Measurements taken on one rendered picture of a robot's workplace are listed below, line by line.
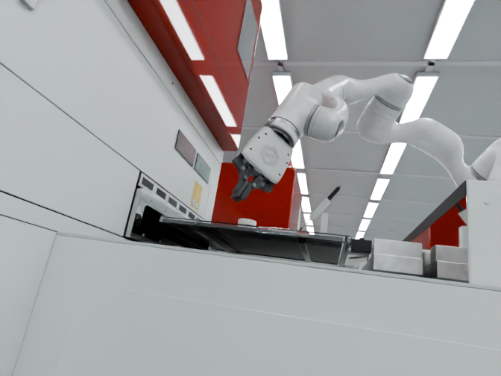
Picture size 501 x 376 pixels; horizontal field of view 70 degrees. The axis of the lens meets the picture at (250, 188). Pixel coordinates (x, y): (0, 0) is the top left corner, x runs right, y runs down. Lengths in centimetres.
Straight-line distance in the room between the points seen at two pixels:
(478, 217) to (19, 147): 57
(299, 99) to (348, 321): 55
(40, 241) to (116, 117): 24
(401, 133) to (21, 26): 103
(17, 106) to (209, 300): 32
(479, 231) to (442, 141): 74
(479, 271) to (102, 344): 46
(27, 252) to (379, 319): 42
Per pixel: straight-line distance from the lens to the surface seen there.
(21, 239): 52
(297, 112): 82
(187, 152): 91
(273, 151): 77
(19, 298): 54
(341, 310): 42
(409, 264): 68
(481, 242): 53
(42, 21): 55
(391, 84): 119
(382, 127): 123
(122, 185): 68
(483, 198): 54
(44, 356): 55
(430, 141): 124
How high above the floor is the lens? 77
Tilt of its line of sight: 17 degrees up
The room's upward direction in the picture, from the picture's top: 9 degrees clockwise
